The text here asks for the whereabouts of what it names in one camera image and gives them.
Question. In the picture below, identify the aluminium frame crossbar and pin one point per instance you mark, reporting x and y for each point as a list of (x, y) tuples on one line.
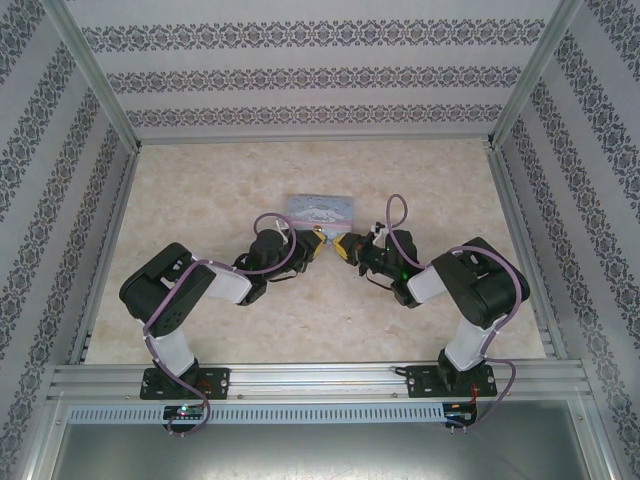
[(315, 140)]

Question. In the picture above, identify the aluminium frame leg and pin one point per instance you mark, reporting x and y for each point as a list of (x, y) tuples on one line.
[(42, 440), (597, 440)]

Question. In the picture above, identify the grey steel panel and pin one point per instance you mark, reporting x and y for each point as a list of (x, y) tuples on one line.
[(320, 450)]

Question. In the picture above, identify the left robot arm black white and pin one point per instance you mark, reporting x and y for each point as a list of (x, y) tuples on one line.
[(165, 300)]

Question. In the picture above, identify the blue cartoon tin box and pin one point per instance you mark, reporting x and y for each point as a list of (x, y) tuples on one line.
[(322, 210)]

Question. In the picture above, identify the right wrist camera box silver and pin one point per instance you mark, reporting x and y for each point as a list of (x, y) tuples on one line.
[(378, 231)]

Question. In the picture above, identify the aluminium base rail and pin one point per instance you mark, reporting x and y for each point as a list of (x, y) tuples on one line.
[(310, 382)]

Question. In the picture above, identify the aluminium frame post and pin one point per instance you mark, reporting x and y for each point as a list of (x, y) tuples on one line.
[(536, 65), (88, 65)]

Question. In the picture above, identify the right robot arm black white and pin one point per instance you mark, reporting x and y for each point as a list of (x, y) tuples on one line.
[(480, 295)]

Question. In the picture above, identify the aluminium frame side rail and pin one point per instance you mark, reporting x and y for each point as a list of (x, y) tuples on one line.
[(517, 225)]

